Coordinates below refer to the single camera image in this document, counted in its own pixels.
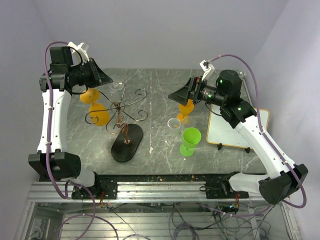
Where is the green plastic wine glass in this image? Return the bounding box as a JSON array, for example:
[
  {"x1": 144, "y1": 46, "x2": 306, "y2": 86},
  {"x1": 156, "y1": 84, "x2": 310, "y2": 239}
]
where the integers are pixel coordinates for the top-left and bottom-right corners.
[{"x1": 179, "y1": 127, "x2": 202, "y2": 157}]

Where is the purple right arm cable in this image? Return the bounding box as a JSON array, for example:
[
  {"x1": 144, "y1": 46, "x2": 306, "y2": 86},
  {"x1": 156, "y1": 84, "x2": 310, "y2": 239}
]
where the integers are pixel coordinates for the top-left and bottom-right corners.
[{"x1": 208, "y1": 53, "x2": 308, "y2": 209}]

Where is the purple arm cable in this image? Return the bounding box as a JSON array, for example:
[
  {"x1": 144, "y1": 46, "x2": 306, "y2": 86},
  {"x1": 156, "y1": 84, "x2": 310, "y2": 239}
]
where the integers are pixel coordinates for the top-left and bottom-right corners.
[
  {"x1": 208, "y1": 53, "x2": 308, "y2": 209},
  {"x1": 43, "y1": 40, "x2": 97, "y2": 201}
]

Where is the clear wine glass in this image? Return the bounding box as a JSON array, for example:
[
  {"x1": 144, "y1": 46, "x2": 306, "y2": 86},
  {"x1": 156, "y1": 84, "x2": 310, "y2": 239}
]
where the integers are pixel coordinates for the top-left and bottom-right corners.
[
  {"x1": 181, "y1": 117, "x2": 196, "y2": 129},
  {"x1": 109, "y1": 74, "x2": 125, "y2": 91},
  {"x1": 164, "y1": 118, "x2": 181, "y2": 146}
]

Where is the aluminium rail front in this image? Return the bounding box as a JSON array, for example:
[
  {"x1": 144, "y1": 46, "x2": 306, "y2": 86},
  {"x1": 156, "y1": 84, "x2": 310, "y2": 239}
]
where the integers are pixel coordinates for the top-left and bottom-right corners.
[{"x1": 27, "y1": 174, "x2": 291, "y2": 203}]

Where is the clear wine glass front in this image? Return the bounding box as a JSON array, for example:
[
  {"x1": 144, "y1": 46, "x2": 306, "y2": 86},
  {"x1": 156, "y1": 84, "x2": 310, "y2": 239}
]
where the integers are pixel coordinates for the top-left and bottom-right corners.
[{"x1": 181, "y1": 117, "x2": 196, "y2": 129}]

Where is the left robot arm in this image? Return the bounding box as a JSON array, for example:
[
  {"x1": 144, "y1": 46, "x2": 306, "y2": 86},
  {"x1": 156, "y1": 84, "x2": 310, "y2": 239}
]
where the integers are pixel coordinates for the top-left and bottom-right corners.
[{"x1": 28, "y1": 41, "x2": 113, "y2": 199}]

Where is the orange plastic wine glass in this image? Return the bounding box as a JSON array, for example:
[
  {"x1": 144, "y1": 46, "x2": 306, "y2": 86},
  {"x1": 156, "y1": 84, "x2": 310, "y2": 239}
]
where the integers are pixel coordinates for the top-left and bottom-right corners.
[{"x1": 176, "y1": 99, "x2": 195, "y2": 122}]

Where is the small whiteboard yellow frame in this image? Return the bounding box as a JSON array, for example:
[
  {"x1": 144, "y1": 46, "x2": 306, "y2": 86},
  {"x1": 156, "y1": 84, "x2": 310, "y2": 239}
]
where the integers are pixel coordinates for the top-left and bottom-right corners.
[{"x1": 206, "y1": 108, "x2": 271, "y2": 154}]

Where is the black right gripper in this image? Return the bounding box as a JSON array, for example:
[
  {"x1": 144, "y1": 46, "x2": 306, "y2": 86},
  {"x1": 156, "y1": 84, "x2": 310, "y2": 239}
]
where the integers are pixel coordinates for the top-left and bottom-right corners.
[{"x1": 168, "y1": 75, "x2": 227, "y2": 107}]

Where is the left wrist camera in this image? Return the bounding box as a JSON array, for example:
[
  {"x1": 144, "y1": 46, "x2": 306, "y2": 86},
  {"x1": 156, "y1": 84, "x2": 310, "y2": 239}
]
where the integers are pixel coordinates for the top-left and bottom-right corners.
[{"x1": 67, "y1": 41, "x2": 89, "y2": 64}]

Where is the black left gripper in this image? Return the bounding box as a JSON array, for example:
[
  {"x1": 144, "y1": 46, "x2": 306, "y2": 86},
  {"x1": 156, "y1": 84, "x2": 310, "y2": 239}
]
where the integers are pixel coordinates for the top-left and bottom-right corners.
[{"x1": 70, "y1": 57, "x2": 115, "y2": 89}]

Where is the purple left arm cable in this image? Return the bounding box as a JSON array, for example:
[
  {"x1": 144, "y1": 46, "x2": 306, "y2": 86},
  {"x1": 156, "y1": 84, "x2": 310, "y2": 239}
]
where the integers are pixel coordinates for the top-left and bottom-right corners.
[{"x1": 43, "y1": 40, "x2": 97, "y2": 201}]

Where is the metal wine glass rack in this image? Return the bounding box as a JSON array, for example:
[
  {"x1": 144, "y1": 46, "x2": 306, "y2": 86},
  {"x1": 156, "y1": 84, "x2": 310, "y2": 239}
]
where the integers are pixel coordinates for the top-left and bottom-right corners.
[{"x1": 99, "y1": 89, "x2": 149, "y2": 163}]

